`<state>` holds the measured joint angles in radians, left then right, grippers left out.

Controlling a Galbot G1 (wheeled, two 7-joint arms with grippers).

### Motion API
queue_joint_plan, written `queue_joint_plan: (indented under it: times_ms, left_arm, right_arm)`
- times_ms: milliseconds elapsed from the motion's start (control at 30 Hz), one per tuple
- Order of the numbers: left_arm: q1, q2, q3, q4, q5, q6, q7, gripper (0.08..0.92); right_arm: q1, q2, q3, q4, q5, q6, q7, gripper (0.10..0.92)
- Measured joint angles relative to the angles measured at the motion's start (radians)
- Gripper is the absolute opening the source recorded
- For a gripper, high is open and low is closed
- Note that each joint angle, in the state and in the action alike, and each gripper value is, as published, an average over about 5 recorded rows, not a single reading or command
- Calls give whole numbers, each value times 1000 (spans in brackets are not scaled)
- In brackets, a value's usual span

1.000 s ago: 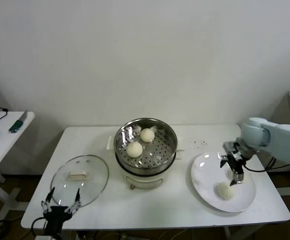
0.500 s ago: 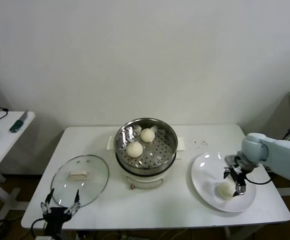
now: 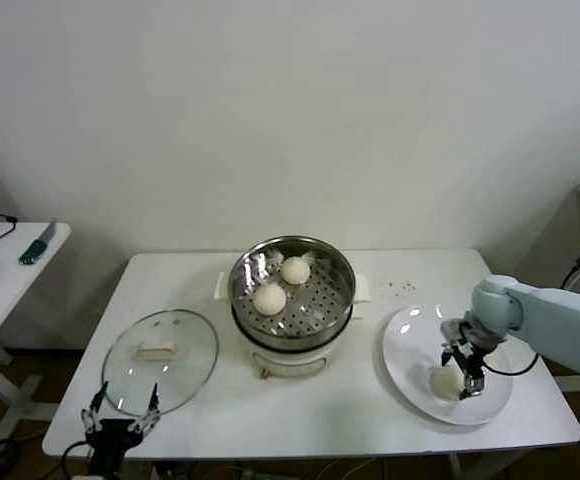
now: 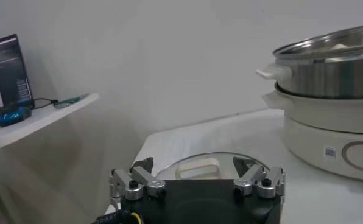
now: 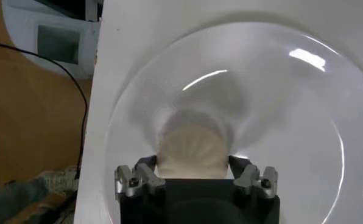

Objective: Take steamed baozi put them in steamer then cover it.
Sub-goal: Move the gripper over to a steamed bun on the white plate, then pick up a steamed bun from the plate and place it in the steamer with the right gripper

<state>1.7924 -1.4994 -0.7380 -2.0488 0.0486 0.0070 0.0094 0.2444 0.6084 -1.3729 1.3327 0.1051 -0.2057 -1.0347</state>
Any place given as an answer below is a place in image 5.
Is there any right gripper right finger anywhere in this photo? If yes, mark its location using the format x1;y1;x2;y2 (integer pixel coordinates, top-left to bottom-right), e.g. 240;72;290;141
228;155;279;198

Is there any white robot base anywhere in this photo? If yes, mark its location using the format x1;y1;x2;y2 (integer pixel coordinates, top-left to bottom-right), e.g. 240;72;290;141
1;0;105;80

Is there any black floor cable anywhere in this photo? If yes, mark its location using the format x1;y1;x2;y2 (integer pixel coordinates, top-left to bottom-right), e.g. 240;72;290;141
0;41;90;180

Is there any white steamed baozi bun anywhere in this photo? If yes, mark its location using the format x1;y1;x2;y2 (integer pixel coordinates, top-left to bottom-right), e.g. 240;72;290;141
155;109;231;180

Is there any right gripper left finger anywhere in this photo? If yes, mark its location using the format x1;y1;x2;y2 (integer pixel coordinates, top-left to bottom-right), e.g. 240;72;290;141
114;155;167;201

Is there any white round plate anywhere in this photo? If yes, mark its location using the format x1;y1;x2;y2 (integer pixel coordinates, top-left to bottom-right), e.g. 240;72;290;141
104;21;363;224

